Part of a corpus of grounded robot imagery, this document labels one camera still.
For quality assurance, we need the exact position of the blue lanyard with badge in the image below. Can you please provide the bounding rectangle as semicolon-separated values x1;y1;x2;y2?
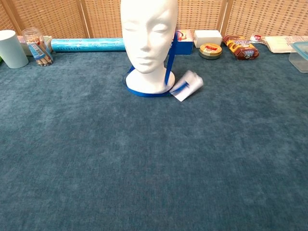
122;31;205;103

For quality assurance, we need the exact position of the blue-green tablecloth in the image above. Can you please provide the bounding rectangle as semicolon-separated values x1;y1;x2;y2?
0;43;308;231

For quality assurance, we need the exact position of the white foam mannequin head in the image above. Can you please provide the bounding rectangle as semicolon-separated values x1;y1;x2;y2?
119;0;179;95

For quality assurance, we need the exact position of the blue and pink Oreo box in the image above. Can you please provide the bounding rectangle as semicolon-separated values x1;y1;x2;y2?
171;29;194;56

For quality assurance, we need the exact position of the round tin with yellow lid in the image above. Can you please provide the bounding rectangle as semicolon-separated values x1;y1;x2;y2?
199;43;223;60

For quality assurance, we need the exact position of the small white box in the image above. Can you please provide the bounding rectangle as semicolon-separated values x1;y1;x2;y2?
193;30;223;49

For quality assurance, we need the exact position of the blue rolled tube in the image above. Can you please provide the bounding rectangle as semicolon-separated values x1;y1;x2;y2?
51;38;127;53

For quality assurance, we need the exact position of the brown cookie packet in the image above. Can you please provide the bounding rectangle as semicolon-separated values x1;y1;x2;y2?
222;35;260;61

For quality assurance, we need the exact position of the small red and white packet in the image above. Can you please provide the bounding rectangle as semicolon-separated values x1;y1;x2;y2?
249;34;268;44

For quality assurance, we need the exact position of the clear jar of biscuit sticks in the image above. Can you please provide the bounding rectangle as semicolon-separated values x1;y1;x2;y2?
21;27;54;68

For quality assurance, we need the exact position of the clear bag of white goods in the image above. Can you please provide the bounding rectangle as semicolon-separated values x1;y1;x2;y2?
264;36;308;53

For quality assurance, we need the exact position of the woven bamboo folding screen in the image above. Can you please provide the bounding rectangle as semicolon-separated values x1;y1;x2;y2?
0;0;308;39

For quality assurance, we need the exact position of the pale blue cup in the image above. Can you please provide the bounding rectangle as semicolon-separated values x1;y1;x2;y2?
0;29;29;69

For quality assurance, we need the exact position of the clear container with blue lid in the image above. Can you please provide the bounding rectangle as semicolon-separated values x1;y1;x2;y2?
288;41;308;74

